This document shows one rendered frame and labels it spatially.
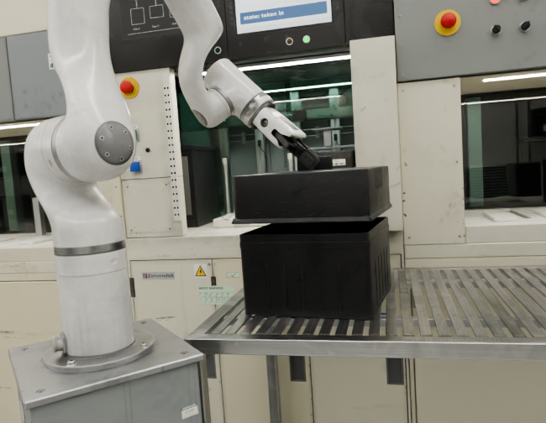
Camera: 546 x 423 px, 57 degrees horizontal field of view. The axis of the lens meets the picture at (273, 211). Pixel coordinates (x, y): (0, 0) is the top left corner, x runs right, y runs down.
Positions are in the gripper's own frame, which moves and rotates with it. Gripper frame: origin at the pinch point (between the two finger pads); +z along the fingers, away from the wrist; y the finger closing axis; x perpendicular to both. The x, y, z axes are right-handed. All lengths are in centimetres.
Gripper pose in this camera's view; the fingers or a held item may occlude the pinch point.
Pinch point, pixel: (311, 159)
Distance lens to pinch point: 112.8
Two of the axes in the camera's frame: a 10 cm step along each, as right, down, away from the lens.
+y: 3.6, -1.0, 9.3
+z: 7.0, 6.8, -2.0
